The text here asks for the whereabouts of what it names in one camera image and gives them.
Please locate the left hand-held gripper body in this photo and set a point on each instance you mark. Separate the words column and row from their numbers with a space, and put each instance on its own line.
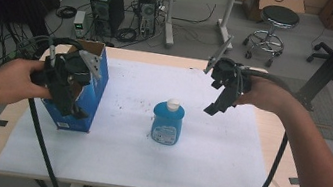
column 63, row 73

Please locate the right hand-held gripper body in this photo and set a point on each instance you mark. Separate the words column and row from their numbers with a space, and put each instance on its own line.
column 228, row 71

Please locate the blue cardboard box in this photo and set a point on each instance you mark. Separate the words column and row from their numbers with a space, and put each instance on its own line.
column 90, row 101

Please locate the blue bottle with white cap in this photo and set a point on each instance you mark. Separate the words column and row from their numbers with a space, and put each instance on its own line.
column 166, row 127

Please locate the person's right hand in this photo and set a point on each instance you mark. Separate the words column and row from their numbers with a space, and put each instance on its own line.
column 265, row 94

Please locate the person's left hand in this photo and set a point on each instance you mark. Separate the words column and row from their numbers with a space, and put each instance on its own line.
column 11, row 82

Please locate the small power supply unit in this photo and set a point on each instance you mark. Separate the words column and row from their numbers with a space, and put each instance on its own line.
column 79, row 22

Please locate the white table mat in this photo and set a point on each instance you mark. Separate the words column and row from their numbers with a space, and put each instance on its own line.
column 126, row 161

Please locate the black round stool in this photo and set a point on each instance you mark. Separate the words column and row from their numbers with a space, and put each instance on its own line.
column 279, row 17

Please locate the black computer tower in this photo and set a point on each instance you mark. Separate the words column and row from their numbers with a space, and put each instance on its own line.
column 109, row 6

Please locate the brown cardboard box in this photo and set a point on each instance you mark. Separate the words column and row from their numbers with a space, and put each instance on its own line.
column 283, row 4

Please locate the open computer tower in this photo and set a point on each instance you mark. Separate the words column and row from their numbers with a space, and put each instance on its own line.
column 148, row 16

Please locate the grey floor mat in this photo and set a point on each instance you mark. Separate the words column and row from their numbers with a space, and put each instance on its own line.
column 328, row 122

